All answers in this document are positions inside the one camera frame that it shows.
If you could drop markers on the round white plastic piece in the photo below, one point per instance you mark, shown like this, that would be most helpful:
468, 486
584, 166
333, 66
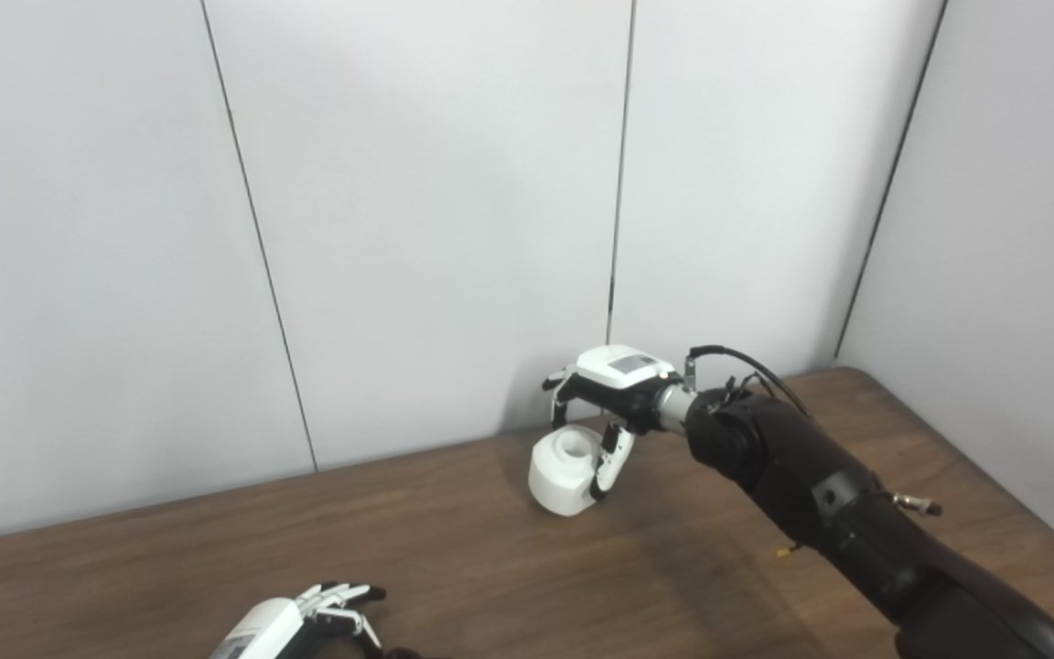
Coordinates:
559, 480

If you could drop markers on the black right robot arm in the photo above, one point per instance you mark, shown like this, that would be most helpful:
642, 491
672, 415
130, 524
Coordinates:
820, 485

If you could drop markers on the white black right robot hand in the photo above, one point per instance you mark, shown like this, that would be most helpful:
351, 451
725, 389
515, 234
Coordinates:
623, 371

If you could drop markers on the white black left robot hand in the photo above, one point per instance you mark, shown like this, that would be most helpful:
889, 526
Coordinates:
271, 627

